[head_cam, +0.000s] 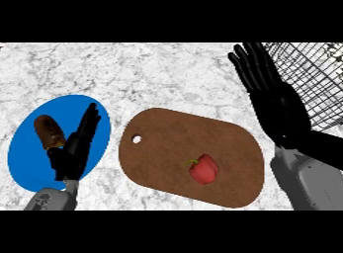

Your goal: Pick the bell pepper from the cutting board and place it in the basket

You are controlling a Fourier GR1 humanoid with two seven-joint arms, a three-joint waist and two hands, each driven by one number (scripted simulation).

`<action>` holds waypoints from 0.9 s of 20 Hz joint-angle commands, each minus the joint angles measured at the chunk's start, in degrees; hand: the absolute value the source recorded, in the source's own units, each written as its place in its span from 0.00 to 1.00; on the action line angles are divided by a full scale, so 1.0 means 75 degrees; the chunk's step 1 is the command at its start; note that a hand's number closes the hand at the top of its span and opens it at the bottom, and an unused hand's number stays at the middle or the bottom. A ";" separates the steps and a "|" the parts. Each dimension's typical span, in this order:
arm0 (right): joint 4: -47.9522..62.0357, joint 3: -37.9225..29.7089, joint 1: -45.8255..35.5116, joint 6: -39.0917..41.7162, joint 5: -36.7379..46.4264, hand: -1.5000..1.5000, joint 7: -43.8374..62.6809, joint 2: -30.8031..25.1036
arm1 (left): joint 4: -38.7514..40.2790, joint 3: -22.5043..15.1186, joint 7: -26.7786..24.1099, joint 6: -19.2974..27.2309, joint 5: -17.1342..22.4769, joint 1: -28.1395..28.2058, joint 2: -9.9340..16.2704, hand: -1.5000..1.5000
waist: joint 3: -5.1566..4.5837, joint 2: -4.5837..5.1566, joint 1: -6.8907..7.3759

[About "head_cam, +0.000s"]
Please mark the brown bread loaf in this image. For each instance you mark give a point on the brown bread loaf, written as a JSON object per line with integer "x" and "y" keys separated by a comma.
{"x": 48, "y": 130}

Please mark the blue oval placemat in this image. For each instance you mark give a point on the blue oval placemat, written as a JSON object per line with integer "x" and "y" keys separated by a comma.
{"x": 38, "y": 158}

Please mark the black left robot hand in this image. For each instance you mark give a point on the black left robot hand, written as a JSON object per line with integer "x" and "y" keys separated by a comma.
{"x": 75, "y": 151}

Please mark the brown wooden cutting board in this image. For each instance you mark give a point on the brown wooden cutting board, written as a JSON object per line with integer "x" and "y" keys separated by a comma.
{"x": 178, "y": 145}

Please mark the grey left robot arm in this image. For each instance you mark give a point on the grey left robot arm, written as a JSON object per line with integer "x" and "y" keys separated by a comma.
{"x": 56, "y": 197}

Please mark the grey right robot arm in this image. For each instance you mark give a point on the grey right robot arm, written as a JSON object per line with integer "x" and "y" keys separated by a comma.
{"x": 313, "y": 181}

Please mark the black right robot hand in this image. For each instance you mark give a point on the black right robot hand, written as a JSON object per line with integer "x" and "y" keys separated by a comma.
{"x": 282, "y": 112}

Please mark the red bell pepper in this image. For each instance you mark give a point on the red bell pepper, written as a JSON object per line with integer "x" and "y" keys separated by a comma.
{"x": 205, "y": 169}

